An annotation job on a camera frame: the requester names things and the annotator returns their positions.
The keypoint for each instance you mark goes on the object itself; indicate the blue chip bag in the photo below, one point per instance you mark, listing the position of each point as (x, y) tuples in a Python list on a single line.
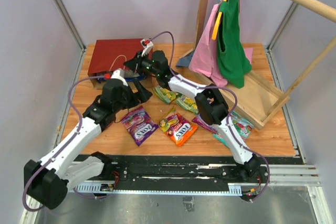
[(129, 76)]

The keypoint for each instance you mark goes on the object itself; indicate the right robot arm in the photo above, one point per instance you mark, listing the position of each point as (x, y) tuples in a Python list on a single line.
[(211, 106)]

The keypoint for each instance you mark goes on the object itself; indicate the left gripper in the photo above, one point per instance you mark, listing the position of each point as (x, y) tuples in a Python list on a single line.
[(142, 95)]

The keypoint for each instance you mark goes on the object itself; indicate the yellow hanger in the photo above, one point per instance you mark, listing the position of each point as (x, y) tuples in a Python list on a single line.
[(219, 18)]

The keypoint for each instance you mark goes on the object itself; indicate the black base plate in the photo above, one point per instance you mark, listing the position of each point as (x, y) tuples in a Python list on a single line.
[(181, 174)]

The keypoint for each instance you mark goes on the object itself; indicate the pink shirt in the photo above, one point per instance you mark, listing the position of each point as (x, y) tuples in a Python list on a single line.
[(204, 60)]

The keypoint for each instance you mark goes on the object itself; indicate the red paper bag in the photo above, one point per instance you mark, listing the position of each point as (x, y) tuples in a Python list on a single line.
[(110, 54)]

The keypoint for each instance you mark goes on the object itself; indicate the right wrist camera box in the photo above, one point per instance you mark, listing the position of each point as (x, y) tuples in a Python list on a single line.
[(147, 45)]

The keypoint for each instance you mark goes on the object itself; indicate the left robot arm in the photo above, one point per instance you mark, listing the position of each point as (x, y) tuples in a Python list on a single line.
[(49, 179)]

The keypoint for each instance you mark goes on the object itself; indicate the green snack packet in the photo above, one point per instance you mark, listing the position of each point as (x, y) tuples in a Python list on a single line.
[(186, 103)]

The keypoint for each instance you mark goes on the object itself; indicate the green shirt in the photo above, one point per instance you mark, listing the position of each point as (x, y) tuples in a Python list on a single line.
[(231, 58)]

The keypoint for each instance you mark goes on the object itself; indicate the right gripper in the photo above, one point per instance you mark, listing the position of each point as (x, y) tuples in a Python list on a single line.
[(133, 63)]

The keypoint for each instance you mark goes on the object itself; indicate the purple snack packet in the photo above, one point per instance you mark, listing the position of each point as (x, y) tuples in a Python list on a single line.
[(199, 121)]

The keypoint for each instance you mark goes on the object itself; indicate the teal Fox's candy packet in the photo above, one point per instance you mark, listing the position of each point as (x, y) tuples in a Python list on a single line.
[(242, 125)]

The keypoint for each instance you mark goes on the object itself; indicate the orange Fox's candy packet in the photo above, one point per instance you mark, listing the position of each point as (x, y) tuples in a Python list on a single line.
[(177, 127)]

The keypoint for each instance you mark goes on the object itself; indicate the wooden clothes rack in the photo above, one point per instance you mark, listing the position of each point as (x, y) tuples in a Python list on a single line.
[(259, 100)]

